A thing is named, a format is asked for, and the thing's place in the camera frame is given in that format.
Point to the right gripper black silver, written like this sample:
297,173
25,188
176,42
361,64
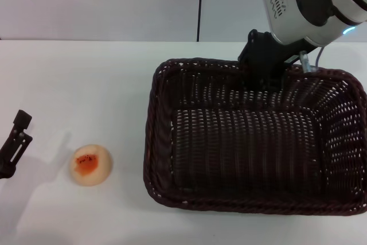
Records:
298,12

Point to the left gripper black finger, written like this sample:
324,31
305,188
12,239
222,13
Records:
17,144

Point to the round bun with red jam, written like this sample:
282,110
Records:
99,171

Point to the dark brown wicker basket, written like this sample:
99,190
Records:
246,153

